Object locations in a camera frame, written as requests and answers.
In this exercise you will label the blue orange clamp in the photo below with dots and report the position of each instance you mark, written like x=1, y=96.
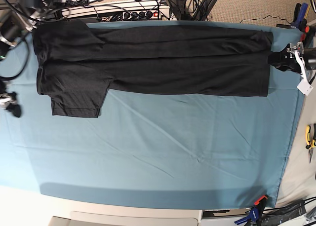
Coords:
x=254, y=216

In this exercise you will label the yellow handled pliers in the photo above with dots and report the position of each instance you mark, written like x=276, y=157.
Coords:
x=310, y=142

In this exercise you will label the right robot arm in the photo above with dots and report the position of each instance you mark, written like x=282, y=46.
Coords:
x=19, y=20

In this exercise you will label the orange black clamp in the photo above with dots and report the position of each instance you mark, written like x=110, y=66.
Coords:
x=308, y=35

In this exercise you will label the black T-shirt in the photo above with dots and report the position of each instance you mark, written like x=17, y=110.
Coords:
x=78, y=65

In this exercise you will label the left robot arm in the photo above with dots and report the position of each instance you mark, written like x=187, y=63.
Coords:
x=310, y=59

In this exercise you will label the white power strip black sockets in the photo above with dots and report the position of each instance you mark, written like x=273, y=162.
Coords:
x=141, y=15

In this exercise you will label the black bag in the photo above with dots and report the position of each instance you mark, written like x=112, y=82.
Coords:
x=283, y=214

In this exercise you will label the blue handled clamp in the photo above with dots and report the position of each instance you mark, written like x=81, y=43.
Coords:
x=299, y=14

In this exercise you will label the left gripper silver body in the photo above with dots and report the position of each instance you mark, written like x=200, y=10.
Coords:
x=297, y=51

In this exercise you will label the teal table cloth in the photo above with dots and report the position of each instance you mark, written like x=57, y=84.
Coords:
x=150, y=151

